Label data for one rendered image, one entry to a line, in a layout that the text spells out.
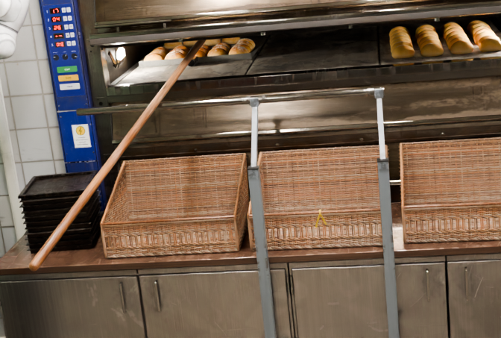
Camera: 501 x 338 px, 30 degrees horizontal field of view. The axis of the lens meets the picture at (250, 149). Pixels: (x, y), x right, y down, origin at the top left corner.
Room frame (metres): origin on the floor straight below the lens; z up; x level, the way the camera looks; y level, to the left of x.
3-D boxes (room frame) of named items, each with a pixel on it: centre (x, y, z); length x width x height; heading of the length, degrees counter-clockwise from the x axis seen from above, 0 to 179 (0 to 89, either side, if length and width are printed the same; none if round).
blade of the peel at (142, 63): (4.59, 0.19, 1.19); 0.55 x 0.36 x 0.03; 81
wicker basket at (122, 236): (3.72, 0.32, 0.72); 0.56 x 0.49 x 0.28; 82
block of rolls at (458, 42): (4.25, -0.93, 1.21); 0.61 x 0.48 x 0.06; 171
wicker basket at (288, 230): (3.63, -0.27, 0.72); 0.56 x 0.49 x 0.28; 80
